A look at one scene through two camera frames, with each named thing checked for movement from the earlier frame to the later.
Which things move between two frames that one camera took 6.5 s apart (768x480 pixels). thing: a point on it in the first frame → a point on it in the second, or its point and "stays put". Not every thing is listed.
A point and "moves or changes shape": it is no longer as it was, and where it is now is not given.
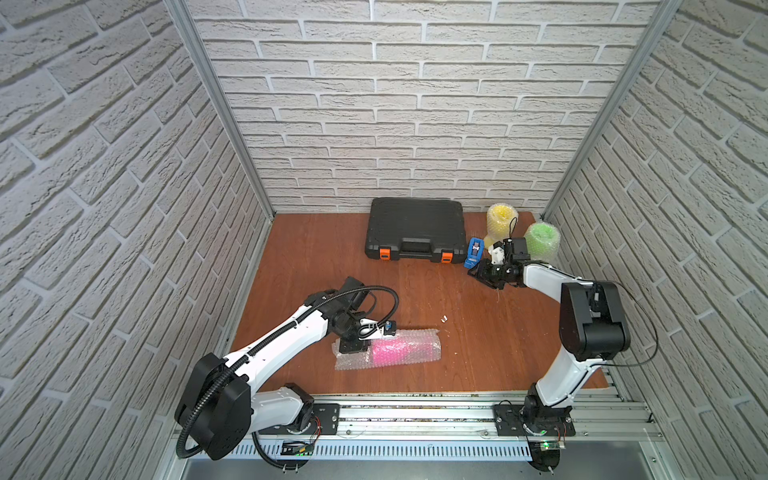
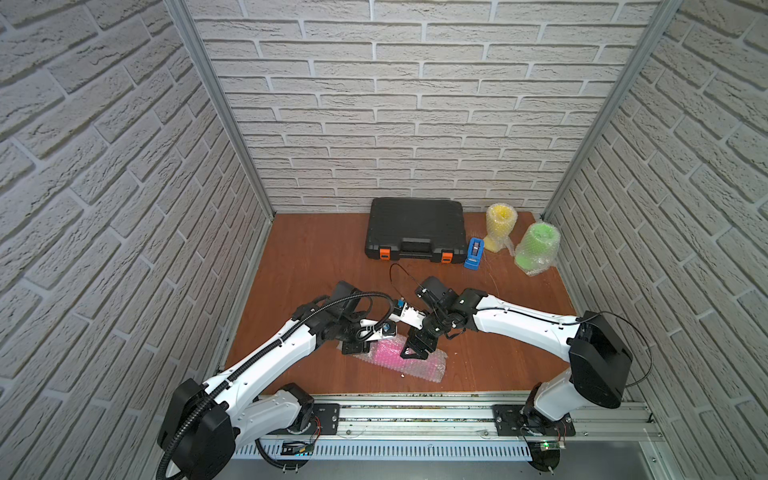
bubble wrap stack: (402, 348) moves or changes shape
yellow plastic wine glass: (498, 221) stays put
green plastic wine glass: (542, 241) stays put
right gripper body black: (496, 275) → (433, 326)
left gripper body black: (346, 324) stays put
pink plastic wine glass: (399, 351) stays put
